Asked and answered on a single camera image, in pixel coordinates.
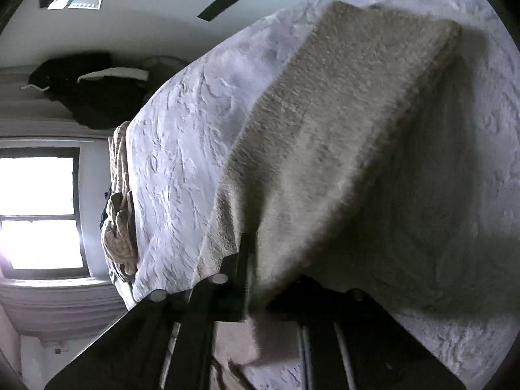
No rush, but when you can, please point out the beige chunky knitted throw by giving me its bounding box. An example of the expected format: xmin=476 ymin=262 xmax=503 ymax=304
xmin=101 ymin=121 xmax=139 ymax=286

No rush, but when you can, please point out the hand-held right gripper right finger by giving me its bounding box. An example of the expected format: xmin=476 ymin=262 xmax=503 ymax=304
xmin=267 ymin=275 xmax=466 ymax=390

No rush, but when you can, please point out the bright window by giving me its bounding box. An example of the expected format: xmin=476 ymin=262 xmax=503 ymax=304
xmin=0 ymin=146 xmax=88 ymax=271

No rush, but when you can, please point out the dark clothes pile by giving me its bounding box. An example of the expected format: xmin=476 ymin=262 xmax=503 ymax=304
xmin=28 ymin=51 xmax=153 ymax=131

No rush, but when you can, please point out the grey-beige fuzzy sweater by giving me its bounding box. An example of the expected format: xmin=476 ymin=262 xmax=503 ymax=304
xmin=194 ymin=0 xmax=464 ymax=368

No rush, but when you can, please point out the white embossed bedspread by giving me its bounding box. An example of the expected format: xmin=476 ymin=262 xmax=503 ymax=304
xmin=108 ymin=0 xmax=517 ymax=390

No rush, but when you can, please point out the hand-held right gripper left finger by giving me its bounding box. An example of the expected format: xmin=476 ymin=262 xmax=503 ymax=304
xmin=45 ymin=231 xmax=255 ymax=390

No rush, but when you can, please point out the white folded cloth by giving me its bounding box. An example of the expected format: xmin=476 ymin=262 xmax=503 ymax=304
xmin=77 ymin=67 xmax=150 ymax=84

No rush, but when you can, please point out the white pleated curtain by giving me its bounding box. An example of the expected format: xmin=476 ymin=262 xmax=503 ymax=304
xmin=0 ymin=278 xmax=127 ymax=340

